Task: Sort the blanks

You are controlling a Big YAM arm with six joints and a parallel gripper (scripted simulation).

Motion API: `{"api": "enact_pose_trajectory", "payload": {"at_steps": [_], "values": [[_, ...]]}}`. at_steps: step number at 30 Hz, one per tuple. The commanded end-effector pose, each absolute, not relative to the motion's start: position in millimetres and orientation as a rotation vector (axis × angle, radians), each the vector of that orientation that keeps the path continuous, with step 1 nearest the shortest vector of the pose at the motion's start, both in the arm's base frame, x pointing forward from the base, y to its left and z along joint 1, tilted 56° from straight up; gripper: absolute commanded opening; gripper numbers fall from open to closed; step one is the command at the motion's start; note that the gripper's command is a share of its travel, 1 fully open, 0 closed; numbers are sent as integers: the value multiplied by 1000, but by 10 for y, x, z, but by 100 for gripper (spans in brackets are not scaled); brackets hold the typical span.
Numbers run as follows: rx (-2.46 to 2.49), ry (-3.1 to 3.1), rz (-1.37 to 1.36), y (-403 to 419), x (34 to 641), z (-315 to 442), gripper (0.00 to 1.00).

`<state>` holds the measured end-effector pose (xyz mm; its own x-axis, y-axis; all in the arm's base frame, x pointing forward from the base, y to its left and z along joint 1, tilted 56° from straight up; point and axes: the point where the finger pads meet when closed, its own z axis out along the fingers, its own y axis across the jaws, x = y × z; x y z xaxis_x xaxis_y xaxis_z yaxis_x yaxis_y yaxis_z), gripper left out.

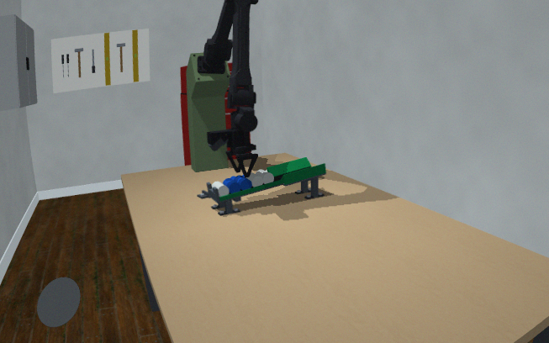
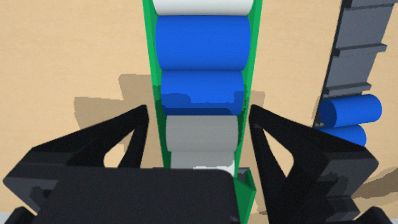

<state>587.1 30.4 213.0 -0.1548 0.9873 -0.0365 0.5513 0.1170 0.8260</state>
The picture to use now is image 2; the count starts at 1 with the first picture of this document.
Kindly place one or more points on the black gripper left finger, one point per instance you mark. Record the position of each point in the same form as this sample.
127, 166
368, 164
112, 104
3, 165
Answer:
88, 146

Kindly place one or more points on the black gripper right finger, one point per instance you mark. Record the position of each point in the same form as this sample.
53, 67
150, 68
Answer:
324, 165

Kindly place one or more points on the grey ribbed rack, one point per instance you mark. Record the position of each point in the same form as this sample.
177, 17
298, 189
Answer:
356, 26

